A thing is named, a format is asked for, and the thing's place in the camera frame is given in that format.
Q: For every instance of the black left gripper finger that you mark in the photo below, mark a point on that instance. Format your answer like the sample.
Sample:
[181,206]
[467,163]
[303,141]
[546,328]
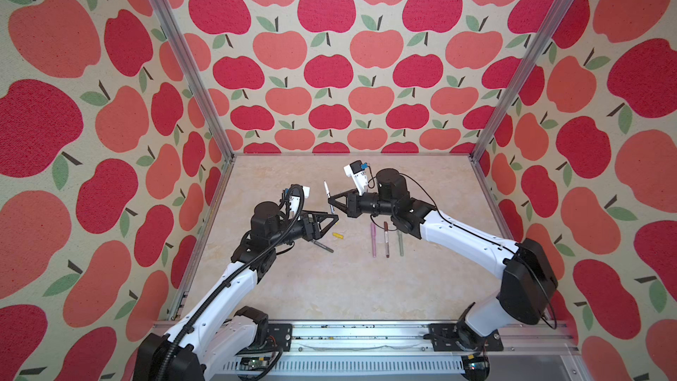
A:
[324,217]
[321,229]

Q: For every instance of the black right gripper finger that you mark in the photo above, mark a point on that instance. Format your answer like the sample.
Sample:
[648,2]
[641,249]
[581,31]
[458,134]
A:
[338,207]
[341,198]

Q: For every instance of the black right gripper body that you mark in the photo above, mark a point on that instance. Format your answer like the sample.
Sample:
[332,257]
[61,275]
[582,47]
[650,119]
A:
[368,204]

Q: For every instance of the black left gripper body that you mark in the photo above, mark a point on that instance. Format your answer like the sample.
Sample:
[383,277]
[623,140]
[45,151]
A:
[301,232]

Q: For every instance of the dark green pen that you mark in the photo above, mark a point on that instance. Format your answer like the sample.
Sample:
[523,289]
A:
[323,247]

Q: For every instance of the pink pen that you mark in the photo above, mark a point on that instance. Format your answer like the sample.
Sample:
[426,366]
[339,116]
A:
[373,239]

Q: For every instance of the white pen brown end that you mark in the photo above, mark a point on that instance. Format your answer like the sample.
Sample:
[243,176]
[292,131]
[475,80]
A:
[386,240]

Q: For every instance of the light green pen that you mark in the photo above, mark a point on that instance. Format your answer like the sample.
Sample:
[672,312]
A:
[401,248]

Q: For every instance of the white pen yellow end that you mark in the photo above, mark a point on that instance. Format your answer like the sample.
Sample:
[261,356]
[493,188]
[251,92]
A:
[328,195]

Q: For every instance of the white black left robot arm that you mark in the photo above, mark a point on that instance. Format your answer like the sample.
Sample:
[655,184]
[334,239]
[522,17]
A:
[216,330]

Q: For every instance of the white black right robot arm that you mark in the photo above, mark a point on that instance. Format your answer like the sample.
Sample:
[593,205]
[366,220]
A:
[528,281]

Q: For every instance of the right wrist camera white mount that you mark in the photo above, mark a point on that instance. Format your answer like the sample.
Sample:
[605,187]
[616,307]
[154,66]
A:
[357,172]

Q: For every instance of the aluminium front rail base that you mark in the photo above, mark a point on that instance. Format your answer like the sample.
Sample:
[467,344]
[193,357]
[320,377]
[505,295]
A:
[409,350]

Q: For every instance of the aluminium left rear corner post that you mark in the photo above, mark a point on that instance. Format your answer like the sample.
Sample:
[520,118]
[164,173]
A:
[191,73]

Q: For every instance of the aluminium corner post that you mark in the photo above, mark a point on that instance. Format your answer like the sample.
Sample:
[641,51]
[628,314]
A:
[541,40]
[191,73]

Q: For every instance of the aluminium right rear corner post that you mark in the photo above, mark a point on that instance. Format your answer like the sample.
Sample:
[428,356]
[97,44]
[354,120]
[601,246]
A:
[541,40]

